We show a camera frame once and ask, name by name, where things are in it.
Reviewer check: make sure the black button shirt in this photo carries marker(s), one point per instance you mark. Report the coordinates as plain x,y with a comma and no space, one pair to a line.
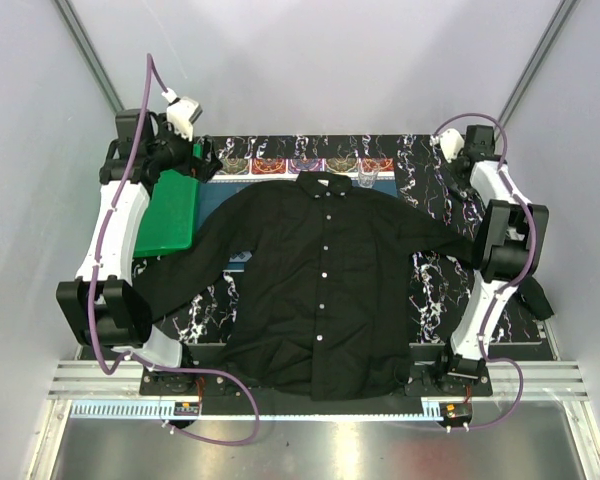
322,308

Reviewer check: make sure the clear drinking glass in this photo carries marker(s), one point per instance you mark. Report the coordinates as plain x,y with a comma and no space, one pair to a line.
368,170

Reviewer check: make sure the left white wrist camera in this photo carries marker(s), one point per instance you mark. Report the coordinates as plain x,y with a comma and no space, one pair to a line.
182,113

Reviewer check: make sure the green plastic tray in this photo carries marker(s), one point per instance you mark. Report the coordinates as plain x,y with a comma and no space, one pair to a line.
168,223

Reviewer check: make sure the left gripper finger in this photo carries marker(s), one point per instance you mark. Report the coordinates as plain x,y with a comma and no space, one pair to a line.
201,168
208,149

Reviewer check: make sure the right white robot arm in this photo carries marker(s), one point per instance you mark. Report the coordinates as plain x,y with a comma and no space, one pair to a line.
506,250

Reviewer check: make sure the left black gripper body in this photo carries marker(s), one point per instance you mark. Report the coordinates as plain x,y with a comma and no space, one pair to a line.
173,152

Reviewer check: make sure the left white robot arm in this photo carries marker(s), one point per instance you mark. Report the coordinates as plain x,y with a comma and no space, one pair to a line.
101,305

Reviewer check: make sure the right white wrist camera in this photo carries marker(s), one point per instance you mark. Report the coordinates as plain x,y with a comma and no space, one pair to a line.
450,142

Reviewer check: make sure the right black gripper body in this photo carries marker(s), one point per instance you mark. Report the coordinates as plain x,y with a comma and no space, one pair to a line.
457,179

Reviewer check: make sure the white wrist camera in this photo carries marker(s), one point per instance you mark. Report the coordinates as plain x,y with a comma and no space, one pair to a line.
182,113
450,142

